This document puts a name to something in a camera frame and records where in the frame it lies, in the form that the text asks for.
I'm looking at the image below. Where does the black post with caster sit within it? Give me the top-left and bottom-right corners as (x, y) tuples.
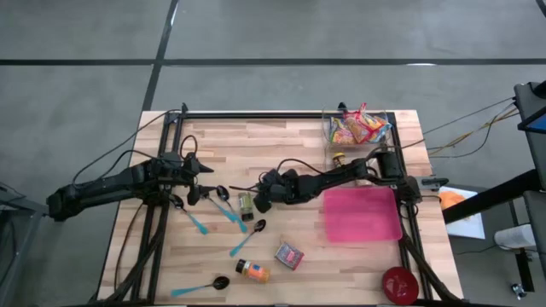
(510, 246), (537, 301)

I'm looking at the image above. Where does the orange spice bottle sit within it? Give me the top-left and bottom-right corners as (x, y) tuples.
(235, 258), (271, 284)

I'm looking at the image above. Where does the orange object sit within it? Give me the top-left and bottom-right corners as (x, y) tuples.
(439, 190), (467, 211)

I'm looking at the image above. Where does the pink green ramen packet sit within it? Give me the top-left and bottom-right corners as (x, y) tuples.
(328, 115), (356, 146)

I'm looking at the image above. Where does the red yellow ramen packet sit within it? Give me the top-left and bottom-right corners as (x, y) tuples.
(343, 101), (377, 145)

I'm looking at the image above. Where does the thin brown cable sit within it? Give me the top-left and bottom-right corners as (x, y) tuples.
(113, 202), (144, 295)

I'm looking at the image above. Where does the white paper sheet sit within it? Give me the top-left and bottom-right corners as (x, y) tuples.
(438, 185), (486, 240)

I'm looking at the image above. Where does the grey cable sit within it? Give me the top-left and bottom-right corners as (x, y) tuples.
(421, 96), (518, 134)

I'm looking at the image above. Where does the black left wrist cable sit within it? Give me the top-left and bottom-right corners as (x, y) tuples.
(179, 135), (200, 159)

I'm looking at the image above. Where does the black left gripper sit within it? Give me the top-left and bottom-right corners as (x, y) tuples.
(163, 150), (219, 207)

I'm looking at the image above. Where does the long black cable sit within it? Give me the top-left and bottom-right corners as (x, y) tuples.
(72, 108), (183, 187)

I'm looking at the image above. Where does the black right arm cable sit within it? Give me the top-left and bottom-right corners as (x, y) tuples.
(276, 158), (329, 176)

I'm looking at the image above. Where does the grey metal furniture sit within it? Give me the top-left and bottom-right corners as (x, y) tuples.
(0, 182), (50, 307)

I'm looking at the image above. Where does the green herb spice jar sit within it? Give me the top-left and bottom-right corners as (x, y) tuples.
(237, 191), (255, 223)

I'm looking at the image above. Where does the white paper roll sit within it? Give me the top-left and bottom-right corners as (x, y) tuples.
(493, 223), (537, 251)

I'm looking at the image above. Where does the red bowl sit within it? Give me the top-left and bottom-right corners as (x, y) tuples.
(381, 266), (420, 306)

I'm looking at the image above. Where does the patterned paprika tin red lid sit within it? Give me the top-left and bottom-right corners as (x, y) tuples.
(274, 241), (305, 271)

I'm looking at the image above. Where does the yellow cable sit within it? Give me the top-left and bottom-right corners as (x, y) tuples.
(451, 106), (520, 148)

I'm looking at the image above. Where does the black beam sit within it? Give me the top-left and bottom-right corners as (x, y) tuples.
(441, 168), (543, 225)

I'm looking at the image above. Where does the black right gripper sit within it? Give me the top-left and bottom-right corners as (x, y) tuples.
(228, 168), (320, 215)

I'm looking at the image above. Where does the pink plastic bin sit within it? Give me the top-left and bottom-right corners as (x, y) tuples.
(322, 185), (404, 244)

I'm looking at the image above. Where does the black monitor stand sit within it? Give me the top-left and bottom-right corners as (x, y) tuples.
(513, 79), (546, 191)

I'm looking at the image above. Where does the black spoon teal handle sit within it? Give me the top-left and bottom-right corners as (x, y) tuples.
(170, 275), (231, 298)
(169, 194), (209, 235)
(200, 191), (239, 223)
(216, 186), (248, 234)
(229, 218), (268, 258)

